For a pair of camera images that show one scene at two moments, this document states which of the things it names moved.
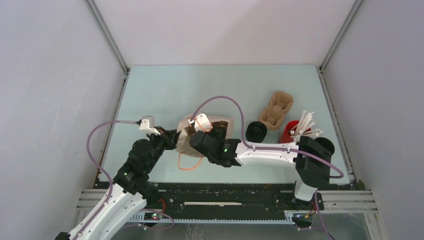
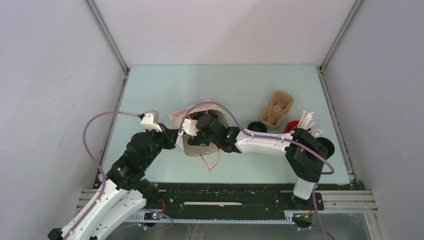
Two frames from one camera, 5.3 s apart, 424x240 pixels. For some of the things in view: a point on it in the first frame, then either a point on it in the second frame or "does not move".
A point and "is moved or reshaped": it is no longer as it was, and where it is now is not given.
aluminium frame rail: [100, 21] does not move
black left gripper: [170, 137] does not move
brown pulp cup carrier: [272, 114] does not move
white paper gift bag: [184, 144] is moved or reshaped
